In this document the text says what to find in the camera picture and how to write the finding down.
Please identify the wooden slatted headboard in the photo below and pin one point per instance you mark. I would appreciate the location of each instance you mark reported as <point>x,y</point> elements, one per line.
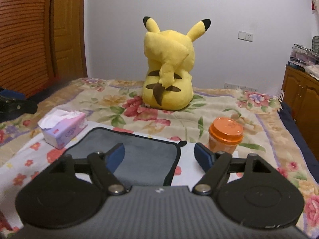
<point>42,43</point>

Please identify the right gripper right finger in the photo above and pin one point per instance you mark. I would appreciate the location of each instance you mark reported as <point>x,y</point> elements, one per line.
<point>204,156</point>

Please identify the purple tissue box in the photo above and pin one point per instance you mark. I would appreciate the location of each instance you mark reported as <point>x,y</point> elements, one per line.
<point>59,126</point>

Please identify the wooden sideboard cabinet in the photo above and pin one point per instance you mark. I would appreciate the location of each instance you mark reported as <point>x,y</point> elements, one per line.
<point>301,95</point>

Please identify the white wall socket strip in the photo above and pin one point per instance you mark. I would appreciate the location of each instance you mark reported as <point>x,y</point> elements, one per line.
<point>239,87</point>

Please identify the white fruit print cloth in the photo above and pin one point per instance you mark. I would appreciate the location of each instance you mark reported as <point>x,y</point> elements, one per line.
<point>36,155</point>

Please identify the dark blue mattress edge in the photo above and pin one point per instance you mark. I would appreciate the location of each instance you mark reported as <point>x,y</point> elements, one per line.
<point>285,114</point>

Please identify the white wall switch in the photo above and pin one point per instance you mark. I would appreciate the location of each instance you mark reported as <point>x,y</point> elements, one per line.
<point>245,36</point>

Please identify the floral bed sheet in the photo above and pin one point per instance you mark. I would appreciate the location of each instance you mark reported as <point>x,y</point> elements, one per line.
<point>256,122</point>

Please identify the clutter pile on cabinet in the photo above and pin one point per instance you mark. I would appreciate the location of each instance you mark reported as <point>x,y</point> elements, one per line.
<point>305,59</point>

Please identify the purple and grey towel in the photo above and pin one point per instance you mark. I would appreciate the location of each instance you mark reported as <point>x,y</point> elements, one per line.
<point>146,161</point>

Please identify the orange lidded cup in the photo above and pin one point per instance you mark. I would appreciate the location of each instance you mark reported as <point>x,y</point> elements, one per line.
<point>225,135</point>

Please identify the yellow Pikachu plush toy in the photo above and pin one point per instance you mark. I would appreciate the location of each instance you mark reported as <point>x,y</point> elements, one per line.
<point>171,57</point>

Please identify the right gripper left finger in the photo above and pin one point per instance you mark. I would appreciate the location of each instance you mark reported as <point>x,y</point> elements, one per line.
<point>114,157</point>

